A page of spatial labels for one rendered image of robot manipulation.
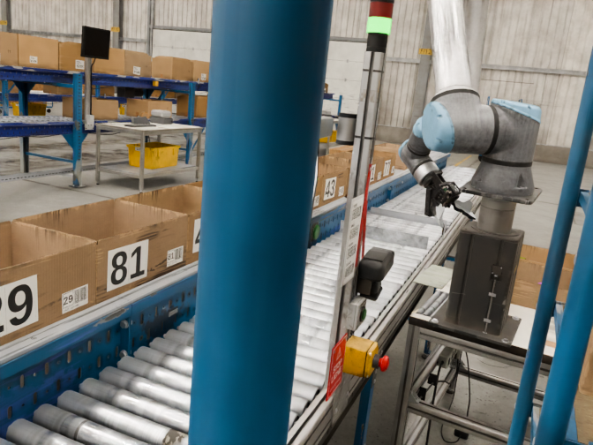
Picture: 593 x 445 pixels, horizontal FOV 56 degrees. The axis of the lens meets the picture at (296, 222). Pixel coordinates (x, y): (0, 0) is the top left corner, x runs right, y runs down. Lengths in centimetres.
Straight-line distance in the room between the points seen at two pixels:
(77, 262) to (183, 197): 89
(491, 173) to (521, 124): 17
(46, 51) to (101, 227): 568
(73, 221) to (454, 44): 128
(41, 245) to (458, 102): 122
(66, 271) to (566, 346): 108
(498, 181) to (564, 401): 122
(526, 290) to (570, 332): 163
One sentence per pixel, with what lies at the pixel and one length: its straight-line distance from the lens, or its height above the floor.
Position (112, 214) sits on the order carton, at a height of 100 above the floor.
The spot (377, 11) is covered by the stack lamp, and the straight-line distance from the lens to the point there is 125.
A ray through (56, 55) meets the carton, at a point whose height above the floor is 155.
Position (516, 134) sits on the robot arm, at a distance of 177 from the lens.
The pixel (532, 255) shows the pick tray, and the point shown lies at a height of 81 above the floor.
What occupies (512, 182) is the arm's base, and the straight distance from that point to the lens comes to 179.
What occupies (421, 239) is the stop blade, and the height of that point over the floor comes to 79.
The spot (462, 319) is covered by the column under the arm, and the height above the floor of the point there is 78.
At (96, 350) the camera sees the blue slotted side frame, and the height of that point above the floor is 78.
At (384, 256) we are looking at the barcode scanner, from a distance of 135.
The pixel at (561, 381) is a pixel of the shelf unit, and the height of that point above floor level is 121.
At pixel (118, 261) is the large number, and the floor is 98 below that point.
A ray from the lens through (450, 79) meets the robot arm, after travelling 179.
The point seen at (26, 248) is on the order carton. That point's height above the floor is 98.
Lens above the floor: 146
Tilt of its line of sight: 14 degrees down
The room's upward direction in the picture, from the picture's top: 6 degrees clockwise
